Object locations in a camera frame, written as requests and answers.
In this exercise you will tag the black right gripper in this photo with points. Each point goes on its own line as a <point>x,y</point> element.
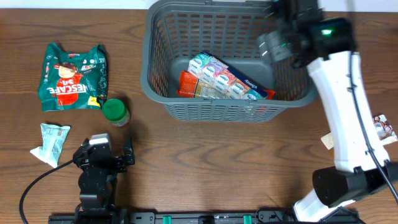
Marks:
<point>292,17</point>

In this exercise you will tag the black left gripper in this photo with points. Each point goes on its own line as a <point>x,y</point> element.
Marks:
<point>122,163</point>

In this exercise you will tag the Kleenex tissue multipack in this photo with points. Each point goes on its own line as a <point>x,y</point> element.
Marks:
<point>208,77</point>

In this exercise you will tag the green Nescafe coffee bag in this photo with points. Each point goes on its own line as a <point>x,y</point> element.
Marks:
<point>73,81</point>

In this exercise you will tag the brown white snack pouch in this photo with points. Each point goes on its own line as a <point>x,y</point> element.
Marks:
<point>384,130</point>

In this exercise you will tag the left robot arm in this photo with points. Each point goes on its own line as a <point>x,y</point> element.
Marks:
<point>98,180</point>

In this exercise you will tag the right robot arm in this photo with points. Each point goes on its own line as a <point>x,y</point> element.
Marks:
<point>327,49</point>

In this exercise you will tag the green-lid Knorr seasoning jar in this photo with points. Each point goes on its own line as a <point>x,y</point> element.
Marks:
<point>116,112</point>

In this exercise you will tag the pale green snack packet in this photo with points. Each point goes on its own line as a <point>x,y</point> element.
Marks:
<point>53,137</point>

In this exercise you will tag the orange cracker package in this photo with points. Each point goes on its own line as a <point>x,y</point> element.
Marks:
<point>225,86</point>

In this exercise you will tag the grey plastic basket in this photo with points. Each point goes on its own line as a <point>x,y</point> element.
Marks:
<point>176,31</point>

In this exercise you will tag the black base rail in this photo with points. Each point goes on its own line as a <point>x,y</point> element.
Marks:
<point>259,217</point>

